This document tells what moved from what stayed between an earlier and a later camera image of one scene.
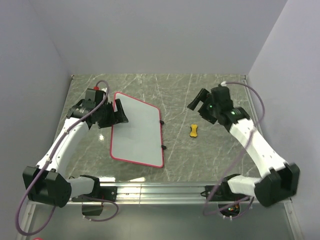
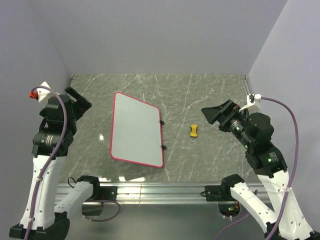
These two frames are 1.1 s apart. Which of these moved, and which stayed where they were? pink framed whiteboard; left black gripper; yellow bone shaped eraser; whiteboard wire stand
Moved: left black gripper
Stayed: yellow bone shaped eraser; pink framed whiteboard; whiteboard wire stand
